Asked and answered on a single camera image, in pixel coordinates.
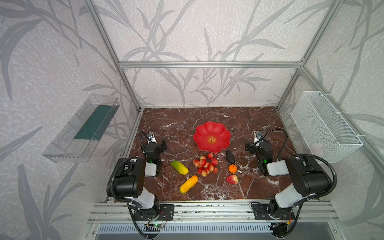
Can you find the red flower-shaped fruit bowl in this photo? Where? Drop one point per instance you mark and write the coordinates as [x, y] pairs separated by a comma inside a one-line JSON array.
[[212, 137]]

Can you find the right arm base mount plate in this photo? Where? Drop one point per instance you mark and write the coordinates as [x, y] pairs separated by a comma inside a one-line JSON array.
[[271, 212]]

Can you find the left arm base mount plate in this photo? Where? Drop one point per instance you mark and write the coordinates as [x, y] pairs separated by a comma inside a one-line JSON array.
[[162, 212]]

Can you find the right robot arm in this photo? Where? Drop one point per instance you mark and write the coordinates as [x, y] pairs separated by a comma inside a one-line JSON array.
[[312, 178]]

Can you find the dark fake avocado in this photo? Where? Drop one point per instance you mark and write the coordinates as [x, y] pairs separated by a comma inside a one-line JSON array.
[[230, 157]]

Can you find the green circuit board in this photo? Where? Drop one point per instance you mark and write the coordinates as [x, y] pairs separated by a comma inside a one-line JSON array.
[[155, 226]]

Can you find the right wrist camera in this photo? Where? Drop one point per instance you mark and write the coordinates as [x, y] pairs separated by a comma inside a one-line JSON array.
[[258, 137]]

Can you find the yellow fake fruit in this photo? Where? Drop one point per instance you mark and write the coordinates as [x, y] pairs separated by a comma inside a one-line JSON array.
[[191, 182]]

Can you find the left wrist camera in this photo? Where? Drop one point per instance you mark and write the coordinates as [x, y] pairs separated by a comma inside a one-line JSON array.
[[151, 138]]

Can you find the fake orange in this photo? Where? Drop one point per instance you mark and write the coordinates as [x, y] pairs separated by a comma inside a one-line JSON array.
[[233, 169]]

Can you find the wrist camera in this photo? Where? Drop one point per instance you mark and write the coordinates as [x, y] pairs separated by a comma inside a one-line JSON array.
[[151, 138], [258, 137]]

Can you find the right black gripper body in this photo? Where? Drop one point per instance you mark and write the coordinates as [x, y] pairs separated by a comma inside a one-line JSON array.
[[250, 147]]

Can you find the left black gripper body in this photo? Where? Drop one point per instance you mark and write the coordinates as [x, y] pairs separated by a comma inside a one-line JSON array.
[[162, 146]]

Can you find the red fake lychee bunch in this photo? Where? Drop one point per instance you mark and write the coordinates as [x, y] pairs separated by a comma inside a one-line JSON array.
[[206, 164]]

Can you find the white wire mesh basket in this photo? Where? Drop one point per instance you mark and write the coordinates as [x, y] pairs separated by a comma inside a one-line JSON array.
[[323, 128]]

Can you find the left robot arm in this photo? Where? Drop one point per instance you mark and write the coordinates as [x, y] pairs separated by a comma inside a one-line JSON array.
[[127, 180]]

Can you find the right controller box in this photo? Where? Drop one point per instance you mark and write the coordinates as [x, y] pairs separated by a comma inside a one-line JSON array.
[[279, 231]]

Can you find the aluminium rail frame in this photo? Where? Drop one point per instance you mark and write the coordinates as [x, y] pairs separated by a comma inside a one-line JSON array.
[[221, 211]]

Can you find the clear plastic wall tray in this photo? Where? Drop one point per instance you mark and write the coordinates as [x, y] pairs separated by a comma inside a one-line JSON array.
[[79, 138]]

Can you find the red yellow fake strawberry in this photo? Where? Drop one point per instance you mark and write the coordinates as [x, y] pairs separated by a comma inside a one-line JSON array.
[[232, 179]]

